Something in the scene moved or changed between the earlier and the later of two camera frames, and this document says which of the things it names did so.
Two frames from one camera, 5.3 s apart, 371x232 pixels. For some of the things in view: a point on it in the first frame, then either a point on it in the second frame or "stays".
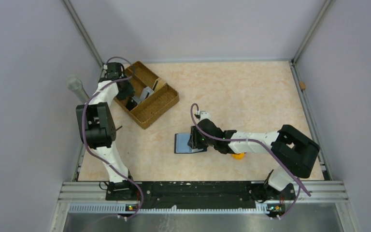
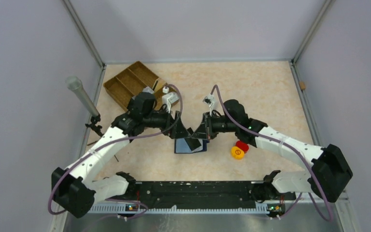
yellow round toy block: [238, 156] stays
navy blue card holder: [181, 146] stays
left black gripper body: [127, 90] to [166, 125]
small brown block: [302, 85] stays
